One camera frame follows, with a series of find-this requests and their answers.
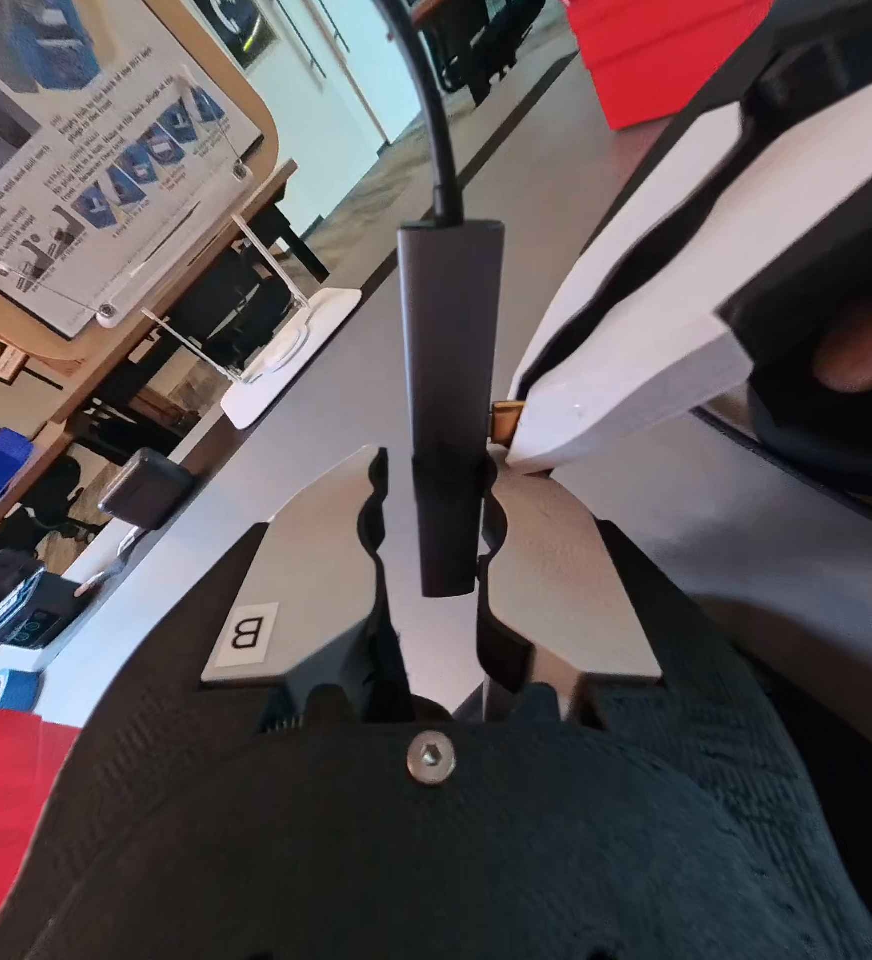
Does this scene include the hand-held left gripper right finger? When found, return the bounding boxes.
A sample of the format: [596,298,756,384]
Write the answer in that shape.
[475,457,667,695]

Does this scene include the dark grey usb hub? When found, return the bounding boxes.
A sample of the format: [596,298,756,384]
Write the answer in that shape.
[396,217,507,599]

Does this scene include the red plastic bin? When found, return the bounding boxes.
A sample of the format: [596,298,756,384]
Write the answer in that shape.
[0,697,81,960]
[567,0,776,131]

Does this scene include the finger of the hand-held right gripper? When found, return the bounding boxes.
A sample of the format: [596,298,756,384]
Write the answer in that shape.
[513,101,754,400]
[508,63,872,477]

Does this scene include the instruction sheet on clear stand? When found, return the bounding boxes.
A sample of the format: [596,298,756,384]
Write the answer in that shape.
[0,0,281,376]

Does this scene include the black hub cable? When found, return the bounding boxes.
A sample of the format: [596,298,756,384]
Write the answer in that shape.
[370,0,469,228]

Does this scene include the blue tape roll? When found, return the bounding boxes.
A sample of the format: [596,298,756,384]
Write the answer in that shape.
[0,667,43,710]

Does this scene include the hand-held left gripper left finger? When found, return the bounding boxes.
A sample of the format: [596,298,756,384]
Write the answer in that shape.
[200,444,392,690]

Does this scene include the black power adapter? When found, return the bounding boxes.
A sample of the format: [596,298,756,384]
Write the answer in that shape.
[98,448,197,530]

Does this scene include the person's right hand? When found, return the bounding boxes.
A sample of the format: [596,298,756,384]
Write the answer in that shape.
[811,303,872,395]

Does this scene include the white sign stand base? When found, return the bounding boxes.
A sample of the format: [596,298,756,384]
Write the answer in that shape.
[220,288,364,430]

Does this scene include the door with phone icon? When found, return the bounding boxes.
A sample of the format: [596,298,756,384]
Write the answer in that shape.
[207,0,276,72]

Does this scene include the black device blue screen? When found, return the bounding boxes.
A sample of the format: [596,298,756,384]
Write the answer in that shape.
[0,566,85,650]

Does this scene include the laminated instruction sign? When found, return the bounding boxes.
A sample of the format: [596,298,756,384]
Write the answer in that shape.
[0,0,265,339]

